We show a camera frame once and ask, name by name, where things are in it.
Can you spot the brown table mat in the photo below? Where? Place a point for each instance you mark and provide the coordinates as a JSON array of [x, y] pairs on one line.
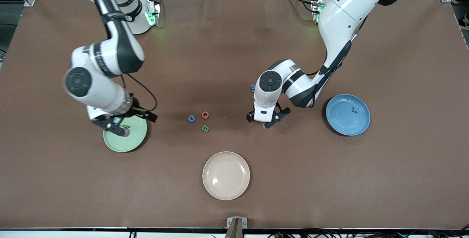
[[73, 194]]

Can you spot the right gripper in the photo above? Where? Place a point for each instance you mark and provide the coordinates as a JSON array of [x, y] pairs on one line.
[[136, 109]]

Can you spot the blue letter C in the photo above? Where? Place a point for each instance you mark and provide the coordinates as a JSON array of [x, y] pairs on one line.
[[189, 119]]

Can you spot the blue plate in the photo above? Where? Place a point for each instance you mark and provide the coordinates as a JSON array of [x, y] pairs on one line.
[[344, 124]]

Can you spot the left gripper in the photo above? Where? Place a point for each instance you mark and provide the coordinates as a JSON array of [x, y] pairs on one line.
[[249, 117]]

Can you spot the green plate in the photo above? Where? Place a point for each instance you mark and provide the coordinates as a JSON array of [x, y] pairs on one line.
[[128, 142]]

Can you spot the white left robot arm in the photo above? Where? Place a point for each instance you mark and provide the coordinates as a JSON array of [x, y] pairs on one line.
[[348, 11]]

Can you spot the metal camera bracket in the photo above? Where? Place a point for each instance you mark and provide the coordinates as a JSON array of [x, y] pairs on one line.
[[229, 222]]

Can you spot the beige plate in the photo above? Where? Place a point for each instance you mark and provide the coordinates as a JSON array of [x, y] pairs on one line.
[[226, 175]]

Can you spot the blue letter x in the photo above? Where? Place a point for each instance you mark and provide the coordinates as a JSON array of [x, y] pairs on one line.
[[354, 110]]

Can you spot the metal base bracket green light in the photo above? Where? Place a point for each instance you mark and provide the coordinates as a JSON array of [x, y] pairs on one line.
[[315, 7], [155, 12]]

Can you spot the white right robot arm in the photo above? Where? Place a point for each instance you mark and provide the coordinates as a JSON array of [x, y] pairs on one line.
[[102, 95]]

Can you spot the green letter B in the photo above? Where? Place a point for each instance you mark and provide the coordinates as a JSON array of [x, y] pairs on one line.
[[205, 128]]

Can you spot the red letter Q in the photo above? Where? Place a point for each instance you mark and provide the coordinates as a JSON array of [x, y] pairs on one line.
[[202, 115]]

